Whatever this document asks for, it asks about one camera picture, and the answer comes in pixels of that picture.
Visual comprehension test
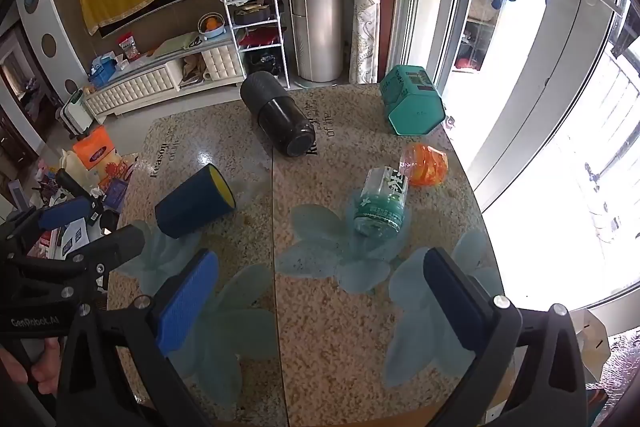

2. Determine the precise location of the blue tissue box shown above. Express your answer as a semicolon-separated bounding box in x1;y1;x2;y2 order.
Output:
89;56;119;88

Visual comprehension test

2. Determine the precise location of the teal hexagonal tin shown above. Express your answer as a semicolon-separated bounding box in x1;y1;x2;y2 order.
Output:
378;64;446;136

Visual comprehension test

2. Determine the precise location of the orange packet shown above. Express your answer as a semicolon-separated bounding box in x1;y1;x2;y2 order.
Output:
72;128;121;172

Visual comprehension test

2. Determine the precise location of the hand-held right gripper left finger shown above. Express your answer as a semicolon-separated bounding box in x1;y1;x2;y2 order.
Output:
55;249;221;427

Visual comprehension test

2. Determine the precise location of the white wire shelf rack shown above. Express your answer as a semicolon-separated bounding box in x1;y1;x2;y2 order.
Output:
220;0;291;90

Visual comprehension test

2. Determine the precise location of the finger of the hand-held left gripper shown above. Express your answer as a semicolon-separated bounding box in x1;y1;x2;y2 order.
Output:
0;224;147;290
0;196;104;258

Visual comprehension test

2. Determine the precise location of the dark blue cup yellow inside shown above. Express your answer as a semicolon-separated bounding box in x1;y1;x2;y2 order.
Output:
154;164;236;240

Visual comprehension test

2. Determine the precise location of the green plastic gum bottle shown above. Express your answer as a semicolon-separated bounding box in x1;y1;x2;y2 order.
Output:
352;165;410;238

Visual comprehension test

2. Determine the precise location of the red snack packet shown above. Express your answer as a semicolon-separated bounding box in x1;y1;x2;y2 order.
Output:
118;32;142;62

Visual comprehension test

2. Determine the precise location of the orange plastic cup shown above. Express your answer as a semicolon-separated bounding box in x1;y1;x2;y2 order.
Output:
399;143;449;186

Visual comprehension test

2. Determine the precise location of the black ribbed cup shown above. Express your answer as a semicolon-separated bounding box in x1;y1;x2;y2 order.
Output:
239;74;317;158

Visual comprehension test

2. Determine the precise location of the small cardboard box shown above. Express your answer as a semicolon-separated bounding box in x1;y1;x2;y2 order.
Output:
570;307;612;388

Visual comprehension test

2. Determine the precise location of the blue bowl with oranges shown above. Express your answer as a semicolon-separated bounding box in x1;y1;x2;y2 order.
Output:
197;13;226;40

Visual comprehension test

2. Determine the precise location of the dark blue box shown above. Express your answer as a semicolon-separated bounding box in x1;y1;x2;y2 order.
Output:
102;178;132;212

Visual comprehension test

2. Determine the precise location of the black bag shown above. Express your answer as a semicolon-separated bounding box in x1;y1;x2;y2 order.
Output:
245;50;282;76

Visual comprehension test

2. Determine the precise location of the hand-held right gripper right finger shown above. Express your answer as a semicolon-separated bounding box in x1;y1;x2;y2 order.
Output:
422;248;589;427

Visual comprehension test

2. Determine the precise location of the person's left hand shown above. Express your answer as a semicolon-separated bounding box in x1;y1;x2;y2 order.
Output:
0;338;60;397

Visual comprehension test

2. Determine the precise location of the black television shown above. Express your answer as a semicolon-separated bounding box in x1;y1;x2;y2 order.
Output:
96;0;199;40

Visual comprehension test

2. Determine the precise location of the white air purifier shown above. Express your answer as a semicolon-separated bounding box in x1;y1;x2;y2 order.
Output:
60;89;94;136

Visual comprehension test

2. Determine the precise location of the white tufted cabinet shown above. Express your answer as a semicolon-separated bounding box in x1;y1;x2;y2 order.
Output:
82;38;247;118

